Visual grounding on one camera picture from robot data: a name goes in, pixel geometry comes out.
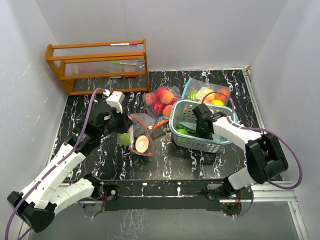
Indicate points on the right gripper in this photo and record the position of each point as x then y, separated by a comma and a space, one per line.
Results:
208, 137

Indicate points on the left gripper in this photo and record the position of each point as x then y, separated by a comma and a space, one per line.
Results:
123, 117

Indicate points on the yellow pear toy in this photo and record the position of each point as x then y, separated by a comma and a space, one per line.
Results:
209, 95

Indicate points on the green custard apple toy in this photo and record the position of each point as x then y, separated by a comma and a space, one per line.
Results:
192, 96

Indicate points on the green fruit toy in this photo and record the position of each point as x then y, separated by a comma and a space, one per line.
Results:
124, 139
182, 131

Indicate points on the green cucumber toy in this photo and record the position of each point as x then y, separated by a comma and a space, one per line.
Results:
190, 130

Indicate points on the orange pumpkin toy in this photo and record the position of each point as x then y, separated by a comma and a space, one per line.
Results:
222, 94

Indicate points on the blue zipper plastic bag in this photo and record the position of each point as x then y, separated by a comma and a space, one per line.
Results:
201, 87

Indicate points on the orange zipper bag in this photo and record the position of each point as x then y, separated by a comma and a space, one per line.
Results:
142, 125
160, 118

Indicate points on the orange yellow peach toy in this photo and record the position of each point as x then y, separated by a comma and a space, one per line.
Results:
167, 97

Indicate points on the brown kiwi toy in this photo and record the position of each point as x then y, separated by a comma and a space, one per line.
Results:
142, 144

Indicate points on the red apple toy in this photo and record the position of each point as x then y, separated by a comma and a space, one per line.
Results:
157, 108

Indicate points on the pink fruit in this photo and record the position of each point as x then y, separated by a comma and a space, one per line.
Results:
150, 98

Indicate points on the pink red dragonfruit toy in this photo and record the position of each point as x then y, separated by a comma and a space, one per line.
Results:
158, 93

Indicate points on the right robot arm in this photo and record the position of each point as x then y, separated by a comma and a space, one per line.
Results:
265, 158

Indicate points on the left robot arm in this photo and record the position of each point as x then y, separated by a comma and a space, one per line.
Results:
39, 202

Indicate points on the light blue plastic basket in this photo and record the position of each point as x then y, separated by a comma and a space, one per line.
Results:
182, 113

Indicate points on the wooden shelf rack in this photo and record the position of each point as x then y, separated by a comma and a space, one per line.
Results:
85, 61

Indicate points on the green marker pen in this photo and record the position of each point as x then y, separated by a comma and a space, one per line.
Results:
124, 63

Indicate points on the pink white marker pen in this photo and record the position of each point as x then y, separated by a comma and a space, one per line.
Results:
124, 44

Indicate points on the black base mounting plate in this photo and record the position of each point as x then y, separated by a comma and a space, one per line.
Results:
116, 195

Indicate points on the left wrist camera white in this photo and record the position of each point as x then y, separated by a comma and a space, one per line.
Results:
115, 99

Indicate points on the aluminium rail frame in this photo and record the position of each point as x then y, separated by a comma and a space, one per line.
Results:
110, 161

